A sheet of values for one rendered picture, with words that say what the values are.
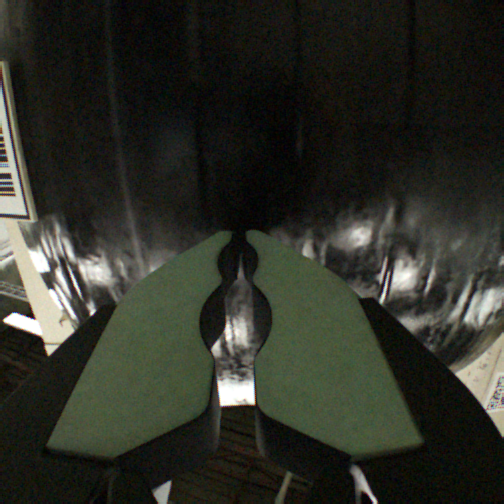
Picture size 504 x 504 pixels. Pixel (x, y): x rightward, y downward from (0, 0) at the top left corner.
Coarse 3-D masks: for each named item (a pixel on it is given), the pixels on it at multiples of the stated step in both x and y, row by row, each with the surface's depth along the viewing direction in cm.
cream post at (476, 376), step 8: (496, 344) 41; (488, 352) 42; (496, 352) 42; (480, 360) 43; (488, 360) 42; (496, 360) 42; (464, 368) 47; (472, 368) 44; (480, 368) 43; (488, 368) 43; (496, 368) 43; (464, 376) 47; (472, 376) 44; (480, 376) 43; (488, 376) 43; (472, 384) 45; (480, 384) 44; (488, 384) 44; (472, 392) 45; (480, 392) 45; (488, 392) 45; (480, 400) 45; (496, 416) 47; (496, 424) 48
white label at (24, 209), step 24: (0, 72) 12; (0, 96) 12; (0, 120) 13; (0, 144) 13; (0, 168) 14; (24, 168) 13; (0, 192) 14; (24, 192) 14; (0, 216) 15; (24, 216) 14
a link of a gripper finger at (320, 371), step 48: (288, 288) 9; (336, 288) 9; (288, 336) 8; (336, 336) 8; (288, 384) 7; (336, 384) 7; (384, 384) 7; (288, 432) 6; (336, 432) 6; (384, 432) 6
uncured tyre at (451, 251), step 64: (0, 0) 12; (64, 0) 11; (128, 0) 11; (192, 0) 11; (256, 0) 11; (320, 0) 11; (384, 0) 11; (448, 0) 11; (64, 64) 11; (128, 64) 11; (192, 64) 11; (256, 64) 11; (320, 64) 11; (384, 64) 11; (448, 64) 11; (64, 128) 12; (128, 128) 12; (192, 128) 12; (256, 128) 12; (320, 128) 12; (384, 128) 12; (448, 128) 12; (64, 192) 13; (128, 192) 13; (192, 192) 13; (256, 192) 13; (320, 192) 13; (384, 192) 13; (448, 192) 13; (64, 256) 15; (128, 256) 14; (320, 256) 14; (384, 256) 14; (448, 256) 14; (448, 320) 17
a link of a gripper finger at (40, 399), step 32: (96, 320) 9; (64, 352) 8; (32, 384) 7; (64, 384) 7; (0, 416) 6; (32, 416) 6; (0, 448) 6; (32, 448) 6; (0, 480) 5; (32, 480) 5; (64, 480) 5; (96, 480) 5
